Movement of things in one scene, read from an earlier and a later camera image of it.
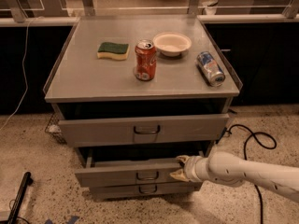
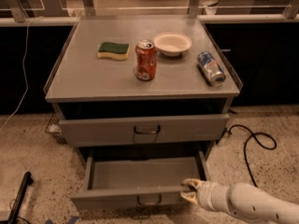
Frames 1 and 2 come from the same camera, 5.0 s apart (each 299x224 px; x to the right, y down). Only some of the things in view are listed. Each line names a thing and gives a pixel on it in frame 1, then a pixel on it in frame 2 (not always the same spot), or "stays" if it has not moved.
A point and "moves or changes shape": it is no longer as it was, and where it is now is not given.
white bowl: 171,44 stays
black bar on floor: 20,198 stays
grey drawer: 128,172 moves or changes shape
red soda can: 145,60 stays
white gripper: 191,168 to 206,195
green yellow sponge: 117,50 stays
